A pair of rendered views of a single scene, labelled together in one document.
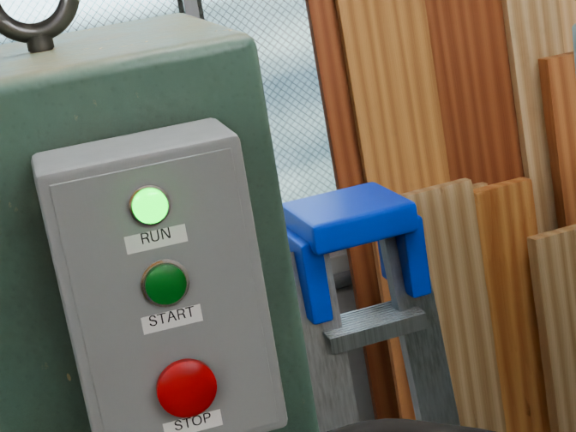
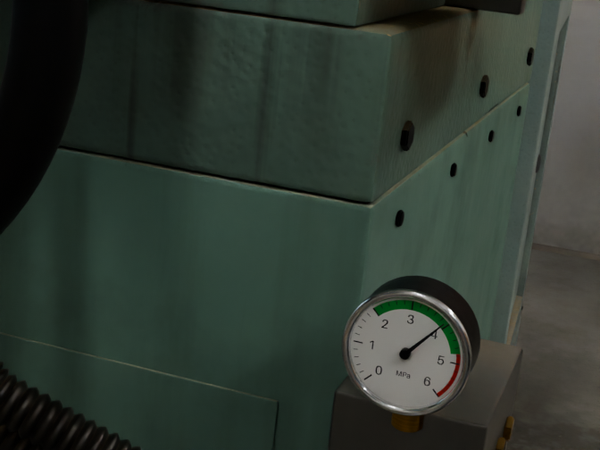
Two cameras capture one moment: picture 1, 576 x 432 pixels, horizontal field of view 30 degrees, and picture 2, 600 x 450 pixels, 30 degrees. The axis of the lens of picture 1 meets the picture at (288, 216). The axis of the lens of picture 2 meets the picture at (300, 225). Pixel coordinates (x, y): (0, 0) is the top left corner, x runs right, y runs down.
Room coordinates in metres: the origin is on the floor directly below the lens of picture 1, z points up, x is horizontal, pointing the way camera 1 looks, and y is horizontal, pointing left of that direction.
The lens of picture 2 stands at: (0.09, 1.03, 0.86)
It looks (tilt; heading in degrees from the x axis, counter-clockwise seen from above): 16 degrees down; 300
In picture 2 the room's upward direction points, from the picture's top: 6 degrees clockwise
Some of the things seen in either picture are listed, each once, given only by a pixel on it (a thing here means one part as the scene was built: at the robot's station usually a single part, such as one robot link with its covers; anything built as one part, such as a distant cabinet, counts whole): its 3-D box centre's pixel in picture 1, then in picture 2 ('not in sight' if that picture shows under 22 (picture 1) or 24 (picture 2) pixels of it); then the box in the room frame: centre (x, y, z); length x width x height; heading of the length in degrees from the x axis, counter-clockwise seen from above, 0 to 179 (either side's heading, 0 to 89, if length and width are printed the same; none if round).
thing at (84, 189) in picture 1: (161, 291); not in sight; (0.53, 0.07, 1.40); 0.10 x 0.06 x 0.16; 103
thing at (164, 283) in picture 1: (165, 284); not in sight; (0.50, 0.06, 1.42); 0.02 x 0.01 x 0.02; 103
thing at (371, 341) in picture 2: not in sight; (412, 359); (0.30, 0.56, 0.65); 0.06 x 0.04 x 0.08; 13
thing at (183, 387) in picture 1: (186, 387); not in sight; (0.49, 0.06, 1.36); 0.03 x 0.01 x 0.03; 103
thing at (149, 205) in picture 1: (150, 206); not in sight; (0.50, 0.06, 1.46); 0.02 x 0.01 x 0.02; 103
